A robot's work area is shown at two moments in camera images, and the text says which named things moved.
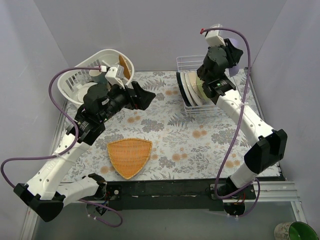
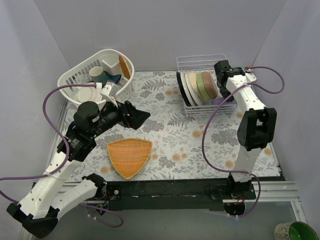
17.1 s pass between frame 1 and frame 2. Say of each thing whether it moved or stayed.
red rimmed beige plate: stayed
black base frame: stayed
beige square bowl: stayed
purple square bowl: moved
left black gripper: moved
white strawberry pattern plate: stayed
